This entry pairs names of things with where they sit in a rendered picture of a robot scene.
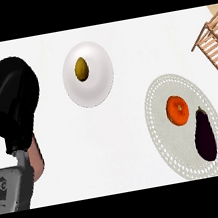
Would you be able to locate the dark purple eggplant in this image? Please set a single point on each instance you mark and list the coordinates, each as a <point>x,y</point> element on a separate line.
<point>205,138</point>

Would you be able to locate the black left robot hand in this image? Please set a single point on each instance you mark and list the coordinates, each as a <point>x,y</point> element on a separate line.
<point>15,137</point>

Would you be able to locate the white round plate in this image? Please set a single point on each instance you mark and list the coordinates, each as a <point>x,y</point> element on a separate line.
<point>94,88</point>

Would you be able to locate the wooden slatted tiered shelf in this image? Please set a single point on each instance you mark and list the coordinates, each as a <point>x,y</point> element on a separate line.
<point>217,48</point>

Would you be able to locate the olive yellow fruit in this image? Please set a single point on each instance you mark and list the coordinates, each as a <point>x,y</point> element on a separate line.
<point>81,69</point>

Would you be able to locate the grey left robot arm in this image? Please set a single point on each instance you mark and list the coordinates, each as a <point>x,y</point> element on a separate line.
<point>10,189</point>

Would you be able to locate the orange round squash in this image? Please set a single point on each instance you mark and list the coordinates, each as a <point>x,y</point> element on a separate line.
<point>177,110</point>

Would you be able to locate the pale grey oval placemat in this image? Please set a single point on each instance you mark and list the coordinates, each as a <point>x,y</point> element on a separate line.
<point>174,143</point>

